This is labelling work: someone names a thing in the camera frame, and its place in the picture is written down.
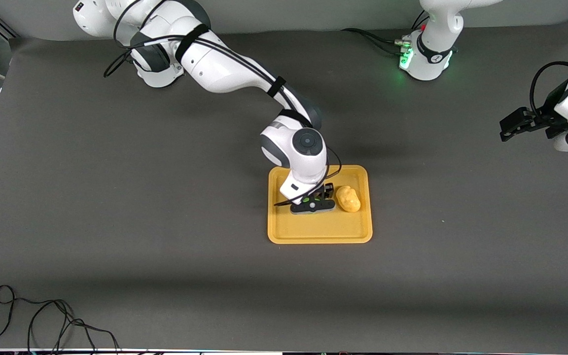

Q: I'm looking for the yellow potato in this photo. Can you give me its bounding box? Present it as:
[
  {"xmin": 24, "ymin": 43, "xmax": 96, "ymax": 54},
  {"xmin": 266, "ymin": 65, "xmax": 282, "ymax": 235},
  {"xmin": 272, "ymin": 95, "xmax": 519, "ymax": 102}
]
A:
[{"xmin": 336, "ymin": 185, "xmax": 362, "ymax": 213}]

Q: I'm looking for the yellow plastic tray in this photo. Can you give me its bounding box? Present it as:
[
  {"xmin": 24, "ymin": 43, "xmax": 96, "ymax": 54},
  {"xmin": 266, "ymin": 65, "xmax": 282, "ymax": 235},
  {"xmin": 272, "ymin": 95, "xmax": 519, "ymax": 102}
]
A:
[{"xmin": 267, "ymin": 165, "xmax": 373, "ymax": 245}]

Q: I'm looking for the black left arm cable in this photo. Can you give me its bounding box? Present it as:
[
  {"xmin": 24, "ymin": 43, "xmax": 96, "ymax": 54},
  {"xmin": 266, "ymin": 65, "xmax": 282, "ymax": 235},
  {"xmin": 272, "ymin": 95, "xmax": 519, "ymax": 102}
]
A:
[{"xmin": 530, "ymin": 61, "xmax": 568, "ymax": 120}]

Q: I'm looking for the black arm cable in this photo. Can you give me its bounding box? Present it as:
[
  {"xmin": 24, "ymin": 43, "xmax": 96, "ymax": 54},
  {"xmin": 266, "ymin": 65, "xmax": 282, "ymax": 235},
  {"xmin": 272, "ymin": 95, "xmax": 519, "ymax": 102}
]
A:
[
  {"xmin": 530, "ymin": 61, "xmax": 568, "ymax": 120},
  {"xmin": 103, "ymin": 0, "xmax": 343, "ymax": 207}
]

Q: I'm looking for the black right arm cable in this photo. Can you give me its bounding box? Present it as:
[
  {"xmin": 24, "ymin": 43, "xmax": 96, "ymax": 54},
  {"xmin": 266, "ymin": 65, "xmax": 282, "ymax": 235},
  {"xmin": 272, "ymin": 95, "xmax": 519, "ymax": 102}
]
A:
[{"xmin": 103, "ymin": 0, "xmax": 343, "ymax": 207}]

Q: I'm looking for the black left base cable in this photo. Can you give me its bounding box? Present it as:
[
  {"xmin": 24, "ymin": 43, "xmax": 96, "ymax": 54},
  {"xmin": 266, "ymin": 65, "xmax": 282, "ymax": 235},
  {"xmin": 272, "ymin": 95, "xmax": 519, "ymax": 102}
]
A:
[{"xmin": 342, "ymin": 28, "xmax": 409, "ymax": 56}]

